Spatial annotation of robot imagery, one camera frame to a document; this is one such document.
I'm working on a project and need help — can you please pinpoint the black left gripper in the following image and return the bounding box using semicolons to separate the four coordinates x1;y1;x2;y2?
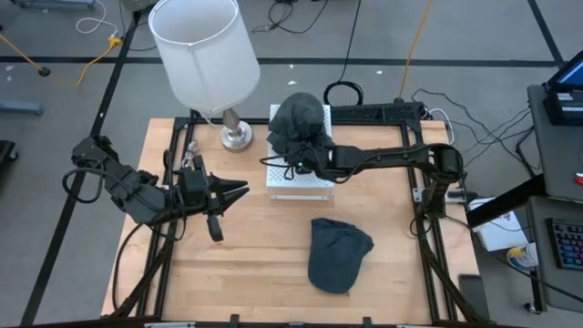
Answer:
168;154;251;243

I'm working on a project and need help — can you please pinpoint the blue denim cap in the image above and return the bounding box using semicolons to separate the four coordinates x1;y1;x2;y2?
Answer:
307;217;375;295

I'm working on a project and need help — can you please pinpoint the white perforated metal shelf riser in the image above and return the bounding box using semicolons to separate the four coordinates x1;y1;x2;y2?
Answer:
265;104;335;201

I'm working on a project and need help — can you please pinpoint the black power strip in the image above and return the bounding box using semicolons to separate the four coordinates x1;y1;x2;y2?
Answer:
331;100;425;123

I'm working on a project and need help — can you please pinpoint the white shade silver table lamp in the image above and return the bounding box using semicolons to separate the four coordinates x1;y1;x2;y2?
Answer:
148;0;261;154

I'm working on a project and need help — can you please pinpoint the black flat bar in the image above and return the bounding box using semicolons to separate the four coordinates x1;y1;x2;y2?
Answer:
465;173;547;229

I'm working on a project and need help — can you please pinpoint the white cardboard box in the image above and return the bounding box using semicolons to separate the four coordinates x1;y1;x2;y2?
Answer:
468;196;529;253

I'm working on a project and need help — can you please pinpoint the black phone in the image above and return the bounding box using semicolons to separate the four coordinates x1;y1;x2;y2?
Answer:
456;272;492;323

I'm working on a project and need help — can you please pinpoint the white container blue yellow label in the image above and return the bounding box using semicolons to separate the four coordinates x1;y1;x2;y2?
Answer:
506;241;540;272

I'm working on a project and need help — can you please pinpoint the grey metal bar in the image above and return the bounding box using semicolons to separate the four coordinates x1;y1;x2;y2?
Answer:
0;99;45;117

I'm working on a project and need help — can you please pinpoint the black caster foot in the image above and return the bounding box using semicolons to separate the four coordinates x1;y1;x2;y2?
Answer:
0;139;19;166

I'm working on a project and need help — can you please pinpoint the grey side table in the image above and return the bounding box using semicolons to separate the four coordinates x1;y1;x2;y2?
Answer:
526;83;583;204

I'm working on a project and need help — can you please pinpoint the black laptop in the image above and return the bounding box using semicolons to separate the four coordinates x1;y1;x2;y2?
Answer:
541;47;583;128

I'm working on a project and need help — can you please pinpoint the grey desk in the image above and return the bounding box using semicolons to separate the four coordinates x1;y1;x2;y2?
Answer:
526;195;583;314

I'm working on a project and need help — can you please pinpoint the black keyboard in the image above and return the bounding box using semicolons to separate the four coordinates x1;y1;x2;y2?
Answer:
545;217;583;272

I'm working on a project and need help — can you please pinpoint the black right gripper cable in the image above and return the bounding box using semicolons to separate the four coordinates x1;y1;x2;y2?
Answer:
259;154;302;182

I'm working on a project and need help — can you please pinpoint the white coiled cable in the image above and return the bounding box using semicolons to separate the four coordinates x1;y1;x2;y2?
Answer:
179;139;199;170

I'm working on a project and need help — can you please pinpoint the black cable with coil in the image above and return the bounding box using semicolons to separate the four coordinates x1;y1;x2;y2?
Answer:
322;0;365;108

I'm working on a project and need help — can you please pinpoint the black aluminium extrusion frame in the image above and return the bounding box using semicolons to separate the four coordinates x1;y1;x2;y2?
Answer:
100;116;496;328

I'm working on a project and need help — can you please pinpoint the white looped cable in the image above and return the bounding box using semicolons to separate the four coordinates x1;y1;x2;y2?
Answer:
426;107;456;147

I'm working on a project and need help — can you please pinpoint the black loose cable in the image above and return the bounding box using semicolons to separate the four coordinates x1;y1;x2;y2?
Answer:
251;0;330;36

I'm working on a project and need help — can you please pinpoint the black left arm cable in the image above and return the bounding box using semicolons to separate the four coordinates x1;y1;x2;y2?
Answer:
111;222;152;315

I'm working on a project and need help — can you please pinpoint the orange cable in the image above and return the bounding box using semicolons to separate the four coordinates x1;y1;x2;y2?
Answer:
397;0;434;102

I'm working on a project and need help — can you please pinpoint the black thin cable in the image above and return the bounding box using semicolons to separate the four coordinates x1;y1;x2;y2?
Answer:
409;87;550;179

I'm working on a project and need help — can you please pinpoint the yellow extension cable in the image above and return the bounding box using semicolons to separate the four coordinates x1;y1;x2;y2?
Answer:
0;32;124;88

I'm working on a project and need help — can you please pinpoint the white loose cable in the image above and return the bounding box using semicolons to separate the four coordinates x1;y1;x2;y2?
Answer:
75;0;120;38

